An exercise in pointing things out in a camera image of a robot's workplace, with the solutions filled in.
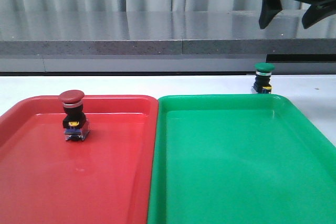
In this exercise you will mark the green plastic tray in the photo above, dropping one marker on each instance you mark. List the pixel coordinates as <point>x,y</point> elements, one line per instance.
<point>244,158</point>

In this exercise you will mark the grey stone counter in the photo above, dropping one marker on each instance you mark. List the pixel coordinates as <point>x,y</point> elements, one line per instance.
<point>227,42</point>

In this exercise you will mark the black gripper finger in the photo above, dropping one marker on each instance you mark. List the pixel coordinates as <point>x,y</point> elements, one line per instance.
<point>269,9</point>
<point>316,13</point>

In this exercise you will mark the red mushroom push button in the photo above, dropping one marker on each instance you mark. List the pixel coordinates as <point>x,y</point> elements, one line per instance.
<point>75,124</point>

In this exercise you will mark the red plastic tray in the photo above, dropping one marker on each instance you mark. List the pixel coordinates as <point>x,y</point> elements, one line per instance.
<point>103,179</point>

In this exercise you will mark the green mushroom push button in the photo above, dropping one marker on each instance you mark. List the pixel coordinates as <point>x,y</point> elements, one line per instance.
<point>262,78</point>

